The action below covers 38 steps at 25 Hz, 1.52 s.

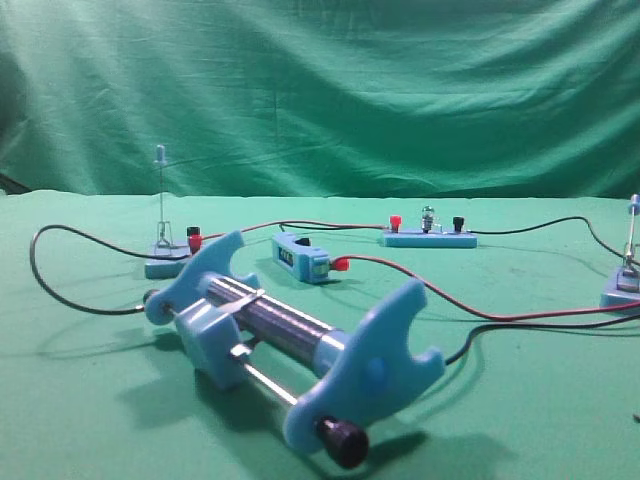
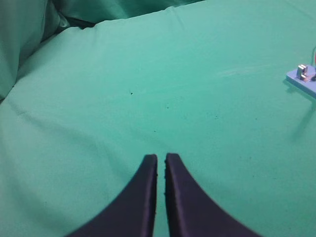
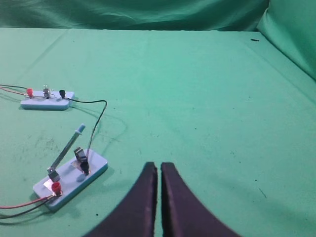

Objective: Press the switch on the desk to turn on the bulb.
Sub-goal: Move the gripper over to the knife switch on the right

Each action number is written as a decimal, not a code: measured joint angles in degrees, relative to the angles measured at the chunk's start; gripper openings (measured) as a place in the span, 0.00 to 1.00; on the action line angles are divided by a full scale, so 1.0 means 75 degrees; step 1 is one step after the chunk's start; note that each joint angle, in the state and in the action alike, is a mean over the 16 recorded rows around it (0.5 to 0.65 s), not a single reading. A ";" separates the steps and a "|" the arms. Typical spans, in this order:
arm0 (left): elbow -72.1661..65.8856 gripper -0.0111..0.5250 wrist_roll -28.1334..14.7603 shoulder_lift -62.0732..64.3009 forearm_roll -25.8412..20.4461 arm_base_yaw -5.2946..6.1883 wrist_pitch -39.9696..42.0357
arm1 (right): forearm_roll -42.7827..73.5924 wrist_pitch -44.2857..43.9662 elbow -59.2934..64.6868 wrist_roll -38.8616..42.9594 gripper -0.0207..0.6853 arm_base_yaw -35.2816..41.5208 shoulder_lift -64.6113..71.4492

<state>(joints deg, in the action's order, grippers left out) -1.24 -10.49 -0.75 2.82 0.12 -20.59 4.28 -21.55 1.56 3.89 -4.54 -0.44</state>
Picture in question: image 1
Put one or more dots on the small clear light bulb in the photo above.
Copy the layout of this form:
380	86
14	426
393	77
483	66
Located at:
427	219

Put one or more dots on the blue bulb holder base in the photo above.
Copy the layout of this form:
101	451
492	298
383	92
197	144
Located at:
457	237

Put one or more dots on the blue battery holder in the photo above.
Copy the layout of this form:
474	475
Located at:
303	261

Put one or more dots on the blue sliding rheostat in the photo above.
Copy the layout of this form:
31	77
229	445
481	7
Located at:
363	377

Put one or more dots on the green backdrop cloth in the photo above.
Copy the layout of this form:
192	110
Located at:
322	98

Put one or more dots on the green table cloth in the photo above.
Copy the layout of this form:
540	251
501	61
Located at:
92	397

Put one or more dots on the left blue knife switch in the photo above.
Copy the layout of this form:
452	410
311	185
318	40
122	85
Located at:
167	258

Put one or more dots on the blue knife switch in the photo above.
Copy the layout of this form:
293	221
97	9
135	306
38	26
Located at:
621	292
167	258

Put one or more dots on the right blue knife switch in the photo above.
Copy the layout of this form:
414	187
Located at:
621	292

